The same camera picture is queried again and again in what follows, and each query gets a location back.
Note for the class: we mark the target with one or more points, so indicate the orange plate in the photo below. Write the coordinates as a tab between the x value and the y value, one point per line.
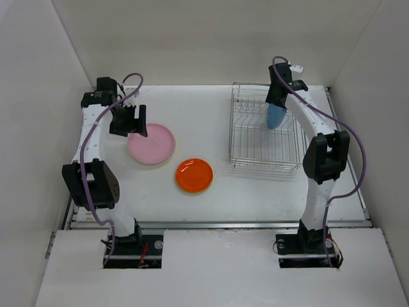
194	175

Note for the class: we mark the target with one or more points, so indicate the green plate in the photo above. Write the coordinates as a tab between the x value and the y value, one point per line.
193	193

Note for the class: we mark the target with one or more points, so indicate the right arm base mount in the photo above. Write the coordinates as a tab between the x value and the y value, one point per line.
292	255

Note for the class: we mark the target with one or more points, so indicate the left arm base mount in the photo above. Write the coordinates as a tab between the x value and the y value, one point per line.
131	253

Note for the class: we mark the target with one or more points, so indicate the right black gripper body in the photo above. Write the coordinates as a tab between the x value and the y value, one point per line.
270	96

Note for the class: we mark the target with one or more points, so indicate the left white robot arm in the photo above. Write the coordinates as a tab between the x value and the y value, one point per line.
92	184

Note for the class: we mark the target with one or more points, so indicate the pink plate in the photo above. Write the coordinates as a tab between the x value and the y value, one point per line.
156	148

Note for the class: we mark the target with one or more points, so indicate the metal rail left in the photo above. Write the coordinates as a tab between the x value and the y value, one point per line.
70	215

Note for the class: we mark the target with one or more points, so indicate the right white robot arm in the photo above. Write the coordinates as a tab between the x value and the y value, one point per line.
324	160

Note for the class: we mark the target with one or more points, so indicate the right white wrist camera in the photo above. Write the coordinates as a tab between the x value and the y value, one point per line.
296	71

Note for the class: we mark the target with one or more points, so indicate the metal wire dish rack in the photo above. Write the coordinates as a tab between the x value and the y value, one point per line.
251	142

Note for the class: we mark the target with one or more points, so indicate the metal rail front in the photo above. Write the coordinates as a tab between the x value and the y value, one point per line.
185	225

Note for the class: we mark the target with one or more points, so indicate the blue plate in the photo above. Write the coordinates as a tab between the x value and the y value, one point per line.
275	116

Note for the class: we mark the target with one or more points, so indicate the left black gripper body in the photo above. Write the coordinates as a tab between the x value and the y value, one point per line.
124	120

